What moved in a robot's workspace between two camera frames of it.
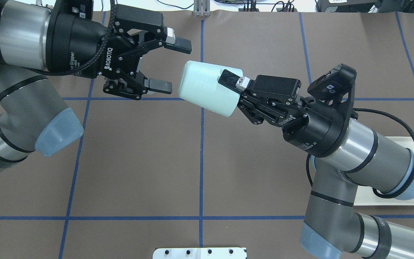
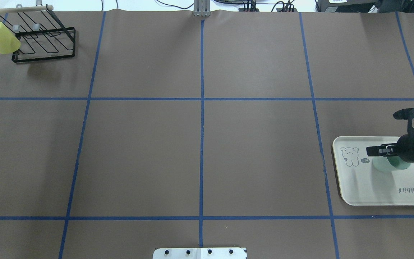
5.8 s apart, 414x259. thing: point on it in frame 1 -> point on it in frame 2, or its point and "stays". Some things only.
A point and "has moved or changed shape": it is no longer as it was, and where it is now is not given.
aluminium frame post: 202,8 stays
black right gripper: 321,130 -> 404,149
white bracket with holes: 200,253 stays
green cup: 198,83 has moved or changed shape
